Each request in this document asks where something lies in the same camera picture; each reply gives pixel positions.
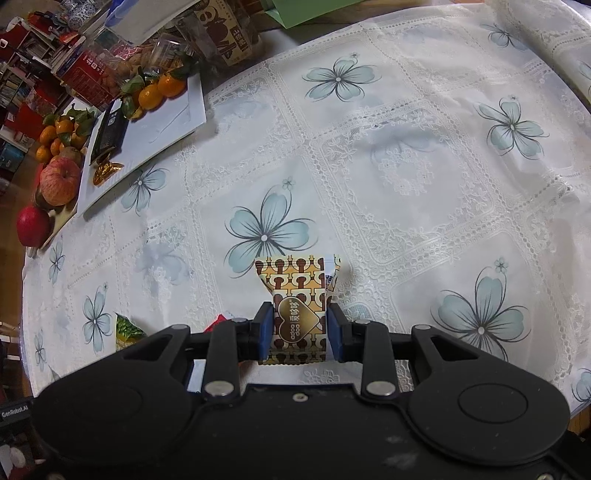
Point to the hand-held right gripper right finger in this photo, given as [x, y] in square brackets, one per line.
[334, 334]

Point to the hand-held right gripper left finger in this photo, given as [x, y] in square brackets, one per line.
[265, 333]

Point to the gold brown patterned snack packet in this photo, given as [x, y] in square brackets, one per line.
[295, 295]

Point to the red snack packet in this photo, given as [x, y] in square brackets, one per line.
[218, 324]

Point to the white blue snack packet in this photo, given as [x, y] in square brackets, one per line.
[334, 272]

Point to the bright green snack packet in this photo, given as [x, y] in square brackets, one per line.
[128, 333]

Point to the white lace floral tablecloth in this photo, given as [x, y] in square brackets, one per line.
[415, 184]

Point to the dark red apple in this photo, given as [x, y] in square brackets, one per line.
[33, 226]

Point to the wooden fruit tray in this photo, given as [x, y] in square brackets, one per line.
[60, 217]

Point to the gold foil wrapper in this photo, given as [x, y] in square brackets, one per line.
[106, 173]

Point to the brown kiwi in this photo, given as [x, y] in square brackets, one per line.
[42, 201]

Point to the white rectangular tray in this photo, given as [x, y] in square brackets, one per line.
[161, 124]

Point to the pale red apple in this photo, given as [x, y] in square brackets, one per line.
[59, 182]

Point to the black snack packet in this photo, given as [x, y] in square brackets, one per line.
[110, 134]

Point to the mandarin orange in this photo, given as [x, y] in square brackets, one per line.
[151, 98]
[171, 85]

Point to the pile of leafy mandarins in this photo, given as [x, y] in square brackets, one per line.
[55, 136]

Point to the brown label jar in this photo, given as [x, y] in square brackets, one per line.
[221, 32]

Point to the red printed box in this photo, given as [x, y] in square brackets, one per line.
[87, 76]

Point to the green paper sheet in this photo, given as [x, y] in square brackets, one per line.
[304, 11]

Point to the white paper sheet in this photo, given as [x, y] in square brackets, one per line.
[143, 18]

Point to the cluttered bookshelf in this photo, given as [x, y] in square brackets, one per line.
[27, 69]

